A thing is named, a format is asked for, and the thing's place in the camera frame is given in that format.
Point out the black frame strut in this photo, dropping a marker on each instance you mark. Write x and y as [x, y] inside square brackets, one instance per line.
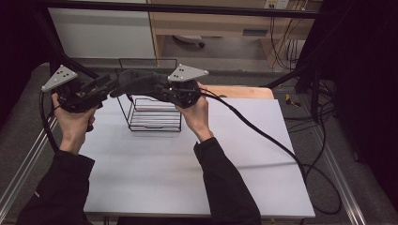
[54, 50]
[300, 73]

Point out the white power strip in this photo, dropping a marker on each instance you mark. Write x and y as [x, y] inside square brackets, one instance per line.
[277, 3]

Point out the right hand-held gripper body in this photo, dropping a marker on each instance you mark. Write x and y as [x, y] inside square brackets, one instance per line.
[184, 93]

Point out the person's left hand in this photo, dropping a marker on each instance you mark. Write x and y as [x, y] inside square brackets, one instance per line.
[73, 125]

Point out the white board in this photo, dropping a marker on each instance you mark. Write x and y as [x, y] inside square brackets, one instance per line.
[250, 156]

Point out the person's right hand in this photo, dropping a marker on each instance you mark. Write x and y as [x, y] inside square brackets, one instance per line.
[197, 120]

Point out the office chair base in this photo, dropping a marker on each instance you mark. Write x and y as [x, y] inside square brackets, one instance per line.
[189, 39]

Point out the aluminium rail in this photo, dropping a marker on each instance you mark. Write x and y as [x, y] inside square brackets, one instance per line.
[341, 181]
[22, 175]

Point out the white cabinet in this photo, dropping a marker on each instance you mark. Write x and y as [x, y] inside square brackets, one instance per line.
[103, 33]

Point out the yellow black tape piece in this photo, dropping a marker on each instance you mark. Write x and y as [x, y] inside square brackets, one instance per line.
[292, 100]

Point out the black frame crossbar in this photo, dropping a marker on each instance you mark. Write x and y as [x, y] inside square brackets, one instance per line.
[175, 8]

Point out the dark curtain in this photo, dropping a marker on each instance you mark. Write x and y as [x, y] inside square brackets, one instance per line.
[18, 53]
[363, 87]

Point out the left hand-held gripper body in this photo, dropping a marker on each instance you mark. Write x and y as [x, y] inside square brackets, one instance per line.
[73, 98]

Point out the black towel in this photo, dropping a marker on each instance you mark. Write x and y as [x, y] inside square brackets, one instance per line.
[140, 82]

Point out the wooden table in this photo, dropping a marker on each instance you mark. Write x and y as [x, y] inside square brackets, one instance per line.
[241, 91]

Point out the wooden desk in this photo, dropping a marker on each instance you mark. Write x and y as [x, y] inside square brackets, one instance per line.
[212, 26]

